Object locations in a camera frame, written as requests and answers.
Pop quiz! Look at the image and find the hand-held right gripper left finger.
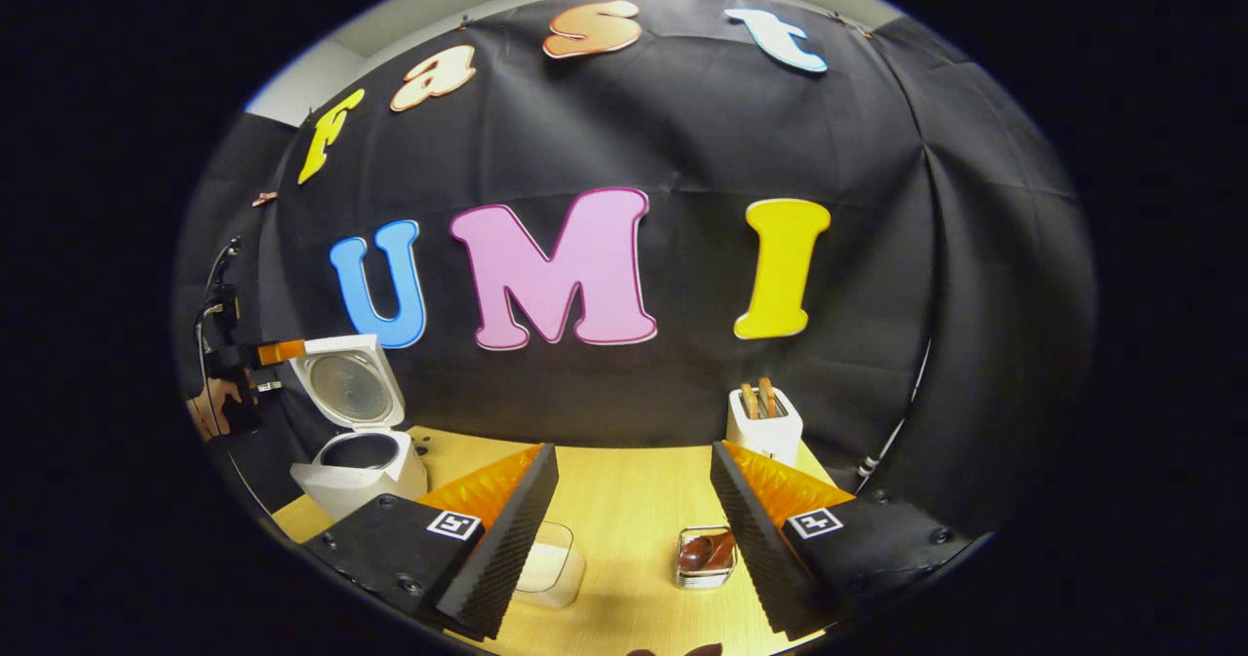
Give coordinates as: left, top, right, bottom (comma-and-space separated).
302, 444, 560, 640

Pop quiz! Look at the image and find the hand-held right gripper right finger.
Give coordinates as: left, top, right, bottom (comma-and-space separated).
710, 441, 976, 640

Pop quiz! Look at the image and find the white rice heap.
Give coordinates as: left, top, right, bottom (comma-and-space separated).
517, 539, 571, 594

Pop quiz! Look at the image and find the dark wooden spoon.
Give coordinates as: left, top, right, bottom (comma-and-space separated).
680, 531, 735, 574

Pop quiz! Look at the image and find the metal wire chopstick holder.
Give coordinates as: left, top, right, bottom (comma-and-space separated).
676, 526, 737, 591

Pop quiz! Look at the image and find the white rice cooker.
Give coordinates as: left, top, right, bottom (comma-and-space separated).
290, 334, 430, 522

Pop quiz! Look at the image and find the clear glass container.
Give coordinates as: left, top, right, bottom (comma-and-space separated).
512, 521, 586, 608

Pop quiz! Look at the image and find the white toaster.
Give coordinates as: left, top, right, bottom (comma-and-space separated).
726, 388, 804, 469

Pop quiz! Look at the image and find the black backdrop cloth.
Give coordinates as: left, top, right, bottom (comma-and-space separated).
175, 0, 1098, 540

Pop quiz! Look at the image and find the white cable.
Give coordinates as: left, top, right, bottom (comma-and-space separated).
858, 339, 932, 482

